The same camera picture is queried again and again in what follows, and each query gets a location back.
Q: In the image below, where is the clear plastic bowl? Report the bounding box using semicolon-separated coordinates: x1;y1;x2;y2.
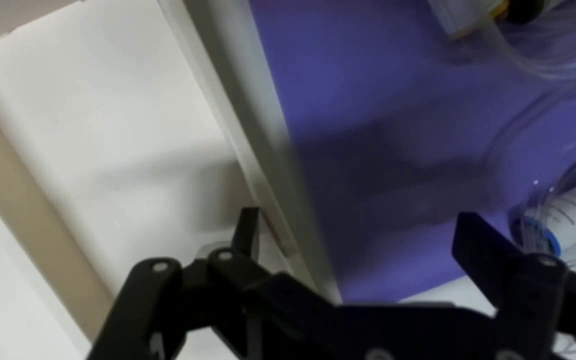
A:
426;0;576;222

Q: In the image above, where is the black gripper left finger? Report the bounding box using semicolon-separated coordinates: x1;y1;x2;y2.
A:
197;206;260;260

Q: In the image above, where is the purple paper mat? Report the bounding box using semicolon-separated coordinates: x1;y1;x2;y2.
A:
250;0;576;301

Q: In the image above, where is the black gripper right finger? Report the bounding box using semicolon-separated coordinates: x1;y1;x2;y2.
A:
451;212;568;314

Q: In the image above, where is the small white bottle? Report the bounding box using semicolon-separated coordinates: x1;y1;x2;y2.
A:
514;188;576;270

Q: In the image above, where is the beige wooden tray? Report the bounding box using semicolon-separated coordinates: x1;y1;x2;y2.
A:
0;0;340;335

